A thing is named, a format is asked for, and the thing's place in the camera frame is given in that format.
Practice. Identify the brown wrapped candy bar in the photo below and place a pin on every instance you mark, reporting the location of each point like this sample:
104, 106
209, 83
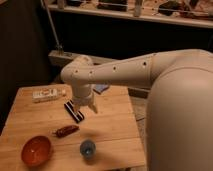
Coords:
65, 131

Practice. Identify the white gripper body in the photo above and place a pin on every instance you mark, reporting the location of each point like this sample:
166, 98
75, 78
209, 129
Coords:
82, 95

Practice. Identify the black striped eraser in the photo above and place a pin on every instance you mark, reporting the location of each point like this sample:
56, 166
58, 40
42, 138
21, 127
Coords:
78, 117

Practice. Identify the orange bowl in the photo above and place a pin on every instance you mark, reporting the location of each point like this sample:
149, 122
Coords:
36, 151

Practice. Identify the white rectangular box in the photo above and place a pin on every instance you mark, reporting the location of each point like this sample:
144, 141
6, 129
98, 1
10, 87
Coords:
47, 95

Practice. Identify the blue ceramic cup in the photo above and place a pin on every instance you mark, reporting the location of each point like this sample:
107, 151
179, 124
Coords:
87, 148

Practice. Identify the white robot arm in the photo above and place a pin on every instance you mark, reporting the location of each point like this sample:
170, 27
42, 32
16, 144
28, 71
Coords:
179, 124

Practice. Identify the white shelf board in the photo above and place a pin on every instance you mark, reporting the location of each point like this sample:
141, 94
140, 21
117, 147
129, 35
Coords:
124, 15

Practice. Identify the metal lamp pole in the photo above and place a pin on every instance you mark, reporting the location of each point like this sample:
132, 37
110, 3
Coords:
59, 47

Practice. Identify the blue cloth piece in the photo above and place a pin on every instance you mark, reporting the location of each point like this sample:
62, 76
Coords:
99, 88

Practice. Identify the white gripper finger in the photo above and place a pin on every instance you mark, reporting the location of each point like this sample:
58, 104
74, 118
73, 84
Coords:
93, 107
76, 109

